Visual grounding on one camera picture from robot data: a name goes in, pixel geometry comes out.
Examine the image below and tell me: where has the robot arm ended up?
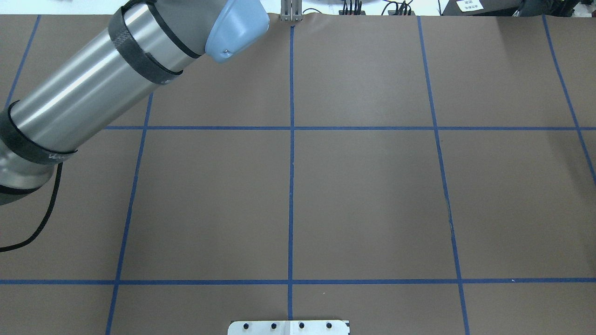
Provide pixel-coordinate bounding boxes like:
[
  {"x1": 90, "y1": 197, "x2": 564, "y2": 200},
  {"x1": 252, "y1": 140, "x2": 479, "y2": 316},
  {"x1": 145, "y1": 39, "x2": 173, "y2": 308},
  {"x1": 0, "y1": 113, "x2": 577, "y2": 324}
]
[{"x1": 0, "y1": 0, "x2": 270, "y2": 204}]

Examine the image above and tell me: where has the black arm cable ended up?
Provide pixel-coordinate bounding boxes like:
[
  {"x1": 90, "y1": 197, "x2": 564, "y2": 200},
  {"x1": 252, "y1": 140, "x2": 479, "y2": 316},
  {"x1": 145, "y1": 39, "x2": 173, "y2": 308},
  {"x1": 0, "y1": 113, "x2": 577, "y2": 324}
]
[{"x1": 0, "y1": 162, "x2": 64, "y2": 253}]

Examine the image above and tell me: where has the aluminium frame post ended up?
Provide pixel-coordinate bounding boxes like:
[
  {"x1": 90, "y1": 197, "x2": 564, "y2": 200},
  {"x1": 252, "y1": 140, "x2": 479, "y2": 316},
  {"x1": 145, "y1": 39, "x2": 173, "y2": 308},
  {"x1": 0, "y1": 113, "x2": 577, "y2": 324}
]
[{"x1": 279, "y1": 0, "x2": 304, "y2": 22}]

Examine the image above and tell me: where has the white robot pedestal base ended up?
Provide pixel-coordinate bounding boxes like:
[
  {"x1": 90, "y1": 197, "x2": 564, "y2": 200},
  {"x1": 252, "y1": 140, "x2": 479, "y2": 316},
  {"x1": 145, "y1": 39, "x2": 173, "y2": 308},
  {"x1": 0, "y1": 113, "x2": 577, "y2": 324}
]
[{"x1": 227, "y1": 320, "x2": 351, "y2": 335}]

